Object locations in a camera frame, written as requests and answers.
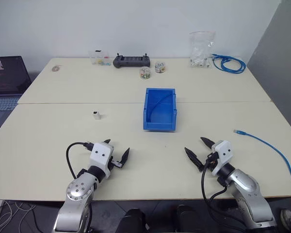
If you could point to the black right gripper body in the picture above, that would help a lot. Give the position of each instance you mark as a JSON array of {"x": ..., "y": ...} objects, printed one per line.
[{"x": 210, "y": 155}]

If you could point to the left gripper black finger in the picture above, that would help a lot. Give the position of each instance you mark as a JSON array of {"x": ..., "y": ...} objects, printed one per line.
[
  {"x": 107, "y": 141},
  {"x": 124, "y": 156}
]

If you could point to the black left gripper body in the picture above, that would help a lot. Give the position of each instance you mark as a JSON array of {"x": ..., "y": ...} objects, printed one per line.
[{"x": 115, "y": 163}]

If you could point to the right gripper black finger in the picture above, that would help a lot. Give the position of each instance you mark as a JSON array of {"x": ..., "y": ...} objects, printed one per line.
[
  {"x": 207, "y": 142},
  {"x": 194, "y": 157}
]

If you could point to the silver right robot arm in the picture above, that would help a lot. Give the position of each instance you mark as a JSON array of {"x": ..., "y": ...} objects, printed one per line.
[{"x": 247, "y": 191}]

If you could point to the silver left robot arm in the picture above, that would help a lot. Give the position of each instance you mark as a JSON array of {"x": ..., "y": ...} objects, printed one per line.
[{"x": 75, "y": 194}]

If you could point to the small white connector block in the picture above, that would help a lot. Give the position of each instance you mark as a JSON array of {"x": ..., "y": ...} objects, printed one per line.
[{"x": 97, "y": 115}]

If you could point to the blue plastic storage bin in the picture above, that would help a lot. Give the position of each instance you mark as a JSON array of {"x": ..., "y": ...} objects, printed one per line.
[{"x": 160, "y": 114}]

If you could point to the dark rounded shape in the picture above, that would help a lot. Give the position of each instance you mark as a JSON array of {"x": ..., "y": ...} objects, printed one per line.
[
  {"x": 132, "y": 222},
  {"x": 189, "y": 218}
]

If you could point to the small clear jar colourful beads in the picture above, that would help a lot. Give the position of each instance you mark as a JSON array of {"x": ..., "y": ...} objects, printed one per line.
[
  {"x": 145, "y": 72},
  {"x": 160, "y": 67}
]

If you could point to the black handheld remote controller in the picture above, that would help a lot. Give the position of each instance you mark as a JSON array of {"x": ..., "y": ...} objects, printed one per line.
[{"x": 132, "y": 61}]

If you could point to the clear box of colourful bits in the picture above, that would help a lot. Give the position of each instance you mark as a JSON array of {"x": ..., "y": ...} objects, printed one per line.
[{"x": 99, "y": 58}]

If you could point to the small round tape roll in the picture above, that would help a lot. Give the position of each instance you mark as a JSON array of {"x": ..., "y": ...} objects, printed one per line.
[{"x": 55, "y": 68}]

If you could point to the clear plastic zip bag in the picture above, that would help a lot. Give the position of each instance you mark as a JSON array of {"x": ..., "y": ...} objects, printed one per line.
[{"x": 201, "y": 48}]

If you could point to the grey sneaker shoe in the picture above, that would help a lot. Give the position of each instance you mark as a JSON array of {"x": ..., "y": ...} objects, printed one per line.
[{"x": 289, "y": 217}]

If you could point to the dark open laptop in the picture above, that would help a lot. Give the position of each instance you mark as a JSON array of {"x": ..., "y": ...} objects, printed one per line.
[{"x": 7, "y": 80}]

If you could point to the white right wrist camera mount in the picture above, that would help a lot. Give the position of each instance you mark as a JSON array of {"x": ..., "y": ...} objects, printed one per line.
[{"x": 222, "y": 153}]

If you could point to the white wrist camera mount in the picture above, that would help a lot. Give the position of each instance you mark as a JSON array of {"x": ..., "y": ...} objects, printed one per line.
[
  {"x": 222, "y": 153},
  {"x": 100, "y": 155}
]

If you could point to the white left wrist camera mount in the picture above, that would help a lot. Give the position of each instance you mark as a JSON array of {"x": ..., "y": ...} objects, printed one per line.
[{"x": 100, "y": 155}]

